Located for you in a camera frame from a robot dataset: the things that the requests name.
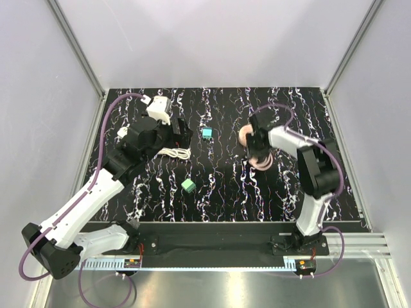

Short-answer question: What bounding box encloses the pink round power socket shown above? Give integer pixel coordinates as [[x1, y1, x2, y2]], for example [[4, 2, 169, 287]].
[[238, 124, 254, 148]]

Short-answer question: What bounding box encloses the green USB charger cube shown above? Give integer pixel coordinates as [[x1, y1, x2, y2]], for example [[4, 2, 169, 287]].
[[181, 178, 196, 193]]

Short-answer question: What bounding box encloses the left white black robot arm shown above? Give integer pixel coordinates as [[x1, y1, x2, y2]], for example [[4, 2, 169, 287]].
[[22, 115, 193, 280]]

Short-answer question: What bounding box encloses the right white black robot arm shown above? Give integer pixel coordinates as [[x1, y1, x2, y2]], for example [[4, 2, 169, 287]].
[[238, 115, 344, 255]]

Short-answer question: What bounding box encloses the blue plug adapter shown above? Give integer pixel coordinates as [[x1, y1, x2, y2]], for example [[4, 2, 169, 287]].
[[202, 127, 213, 140]]

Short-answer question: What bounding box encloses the black marbled table mat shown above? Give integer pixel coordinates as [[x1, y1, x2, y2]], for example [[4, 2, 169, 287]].
[[78, 87, 365, 223]]

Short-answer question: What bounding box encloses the white power strip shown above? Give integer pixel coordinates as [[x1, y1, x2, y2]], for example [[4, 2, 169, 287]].
[[117, 127, 128, 139]]

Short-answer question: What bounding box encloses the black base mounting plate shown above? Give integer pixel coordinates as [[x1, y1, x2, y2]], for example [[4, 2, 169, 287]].
[[89, 219, 330, 269]]

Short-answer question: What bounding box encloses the pink coiled socket cable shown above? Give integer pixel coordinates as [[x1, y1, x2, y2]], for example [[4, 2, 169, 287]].
[[249, 150, 274, 171]]

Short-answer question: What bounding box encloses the white coiled strip cable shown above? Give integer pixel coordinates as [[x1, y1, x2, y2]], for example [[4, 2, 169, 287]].
[[155, 147, 191, 160]]

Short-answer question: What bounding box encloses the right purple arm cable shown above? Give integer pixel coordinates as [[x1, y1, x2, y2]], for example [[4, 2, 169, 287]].
[[249, 103, 346, 277]]

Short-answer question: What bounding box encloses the left aluminium frame post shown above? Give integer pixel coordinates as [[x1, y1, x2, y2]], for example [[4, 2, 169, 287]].
[[46, 0, 105, 99]]

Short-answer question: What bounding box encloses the aluminium frame post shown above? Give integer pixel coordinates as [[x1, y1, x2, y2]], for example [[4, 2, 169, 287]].
[[324, 0, 385, 97], [46, 0, 105, 99]]

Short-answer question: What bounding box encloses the slotted cable duct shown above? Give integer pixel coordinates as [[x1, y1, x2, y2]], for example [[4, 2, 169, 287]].
[[83, 258, 141, 271]]

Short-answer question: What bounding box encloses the right aluminium frame post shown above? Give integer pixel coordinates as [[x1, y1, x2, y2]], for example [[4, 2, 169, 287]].
[[324, 0, 385, 97]]

